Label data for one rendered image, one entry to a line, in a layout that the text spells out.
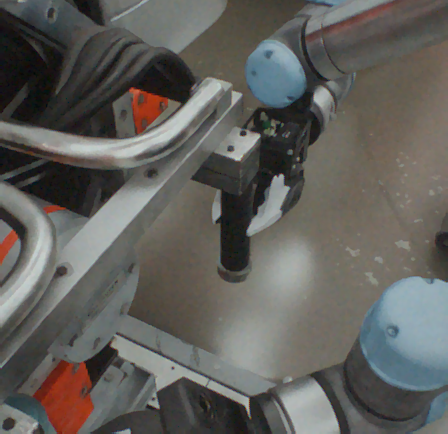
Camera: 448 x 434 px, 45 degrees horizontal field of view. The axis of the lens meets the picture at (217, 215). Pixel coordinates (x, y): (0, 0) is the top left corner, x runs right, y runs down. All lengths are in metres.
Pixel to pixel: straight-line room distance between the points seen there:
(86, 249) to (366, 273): 1.36
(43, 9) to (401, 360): 0.45
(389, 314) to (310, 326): 1.15
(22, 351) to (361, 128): 1.98
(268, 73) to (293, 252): 1.13
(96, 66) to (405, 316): 0.34
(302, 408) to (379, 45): 0.36
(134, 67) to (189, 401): 0.29
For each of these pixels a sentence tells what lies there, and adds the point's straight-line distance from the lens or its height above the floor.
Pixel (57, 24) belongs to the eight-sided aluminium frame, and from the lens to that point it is 0.61.
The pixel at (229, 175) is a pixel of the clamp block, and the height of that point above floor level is 0.93.
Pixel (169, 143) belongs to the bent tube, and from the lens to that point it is 0.46.
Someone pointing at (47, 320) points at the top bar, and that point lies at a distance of 0.39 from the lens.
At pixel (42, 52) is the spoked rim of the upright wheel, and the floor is 0.95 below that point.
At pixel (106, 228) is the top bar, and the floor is 0.98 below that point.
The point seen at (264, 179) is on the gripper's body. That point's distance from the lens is 0.69.
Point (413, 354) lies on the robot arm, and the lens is 0.40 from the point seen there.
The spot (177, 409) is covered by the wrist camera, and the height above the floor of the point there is 0.92.
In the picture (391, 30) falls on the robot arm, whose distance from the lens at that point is 0.58.
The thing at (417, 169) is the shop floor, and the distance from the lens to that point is 2.11.
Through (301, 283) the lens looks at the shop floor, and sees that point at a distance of 1.64.
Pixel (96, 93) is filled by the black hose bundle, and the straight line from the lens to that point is 0.51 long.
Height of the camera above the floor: 1.28
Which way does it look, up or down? 45 degrees down
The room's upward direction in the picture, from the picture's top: straight up
